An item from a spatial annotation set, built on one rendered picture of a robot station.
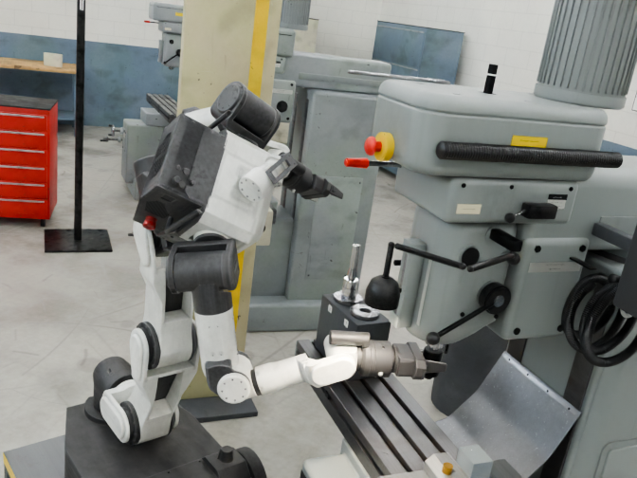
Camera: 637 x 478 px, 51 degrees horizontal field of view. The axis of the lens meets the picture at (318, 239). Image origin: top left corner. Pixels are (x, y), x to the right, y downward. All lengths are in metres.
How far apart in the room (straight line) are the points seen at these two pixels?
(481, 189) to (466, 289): 0.24
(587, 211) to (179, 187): 0.92
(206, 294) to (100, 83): 8.91
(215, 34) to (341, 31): 8.19
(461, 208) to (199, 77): 1.85
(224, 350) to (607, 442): 1.01
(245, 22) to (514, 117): 1.85
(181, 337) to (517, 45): 6.82
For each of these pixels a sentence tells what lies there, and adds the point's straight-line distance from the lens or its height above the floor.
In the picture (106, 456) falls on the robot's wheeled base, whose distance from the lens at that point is 2.35.
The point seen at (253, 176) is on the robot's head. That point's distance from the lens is 1.49.
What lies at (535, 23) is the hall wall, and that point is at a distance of 8.14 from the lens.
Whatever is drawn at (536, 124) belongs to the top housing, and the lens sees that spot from 1.43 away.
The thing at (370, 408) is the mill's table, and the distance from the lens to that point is 1.92.
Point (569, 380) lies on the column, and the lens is 1.86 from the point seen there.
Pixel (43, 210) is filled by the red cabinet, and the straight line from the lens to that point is 5.95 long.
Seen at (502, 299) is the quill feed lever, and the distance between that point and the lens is 1.53.
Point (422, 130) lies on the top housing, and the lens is 1.31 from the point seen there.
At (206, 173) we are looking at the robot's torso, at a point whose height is 1.62.
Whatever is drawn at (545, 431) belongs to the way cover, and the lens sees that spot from 1.89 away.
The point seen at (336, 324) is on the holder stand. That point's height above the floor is 1.12.
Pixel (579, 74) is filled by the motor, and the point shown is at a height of 1.95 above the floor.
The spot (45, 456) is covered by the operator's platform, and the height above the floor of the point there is 0.40.
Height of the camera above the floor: 2.01
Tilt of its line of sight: 19 degrees down
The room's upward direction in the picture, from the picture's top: 8 degrees clockwise
